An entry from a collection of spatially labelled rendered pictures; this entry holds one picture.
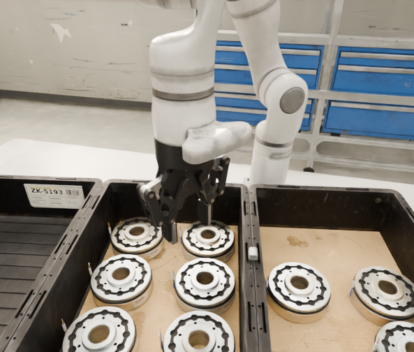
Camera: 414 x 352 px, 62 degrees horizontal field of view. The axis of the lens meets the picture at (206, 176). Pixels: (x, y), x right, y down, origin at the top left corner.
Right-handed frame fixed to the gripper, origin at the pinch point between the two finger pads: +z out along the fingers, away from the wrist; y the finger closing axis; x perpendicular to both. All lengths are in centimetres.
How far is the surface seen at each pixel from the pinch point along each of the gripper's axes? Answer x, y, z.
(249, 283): 9.1, -3.7, 7.2
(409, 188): 4, -86, 30
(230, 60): -134, -141, 23
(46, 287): -9.1, 18.4, 7.3
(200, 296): 2.1, -0.4, 14.0
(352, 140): -64, -189, 71
